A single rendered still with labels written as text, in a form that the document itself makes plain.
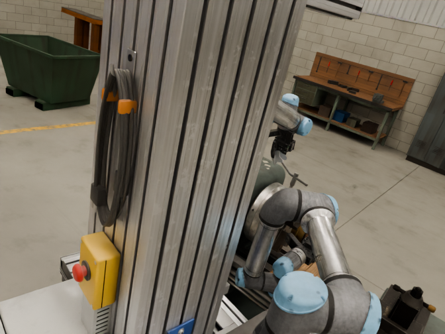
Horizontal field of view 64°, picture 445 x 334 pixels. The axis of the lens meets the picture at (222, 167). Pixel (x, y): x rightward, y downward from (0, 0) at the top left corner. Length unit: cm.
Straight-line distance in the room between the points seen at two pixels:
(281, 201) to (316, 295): 42
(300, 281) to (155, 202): 46
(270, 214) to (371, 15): 747
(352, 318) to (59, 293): 71
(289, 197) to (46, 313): 77
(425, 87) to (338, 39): 208
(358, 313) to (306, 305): 14
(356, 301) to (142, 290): 52
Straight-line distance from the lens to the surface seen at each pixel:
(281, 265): 143
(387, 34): 834
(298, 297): 89
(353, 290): 99
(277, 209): 123
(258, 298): 180
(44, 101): 590
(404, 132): 823
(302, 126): 144
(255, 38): 61
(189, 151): 59
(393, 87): 818
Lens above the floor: 195
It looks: 24 degrees down
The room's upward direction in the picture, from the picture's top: 13 degrees clockwise
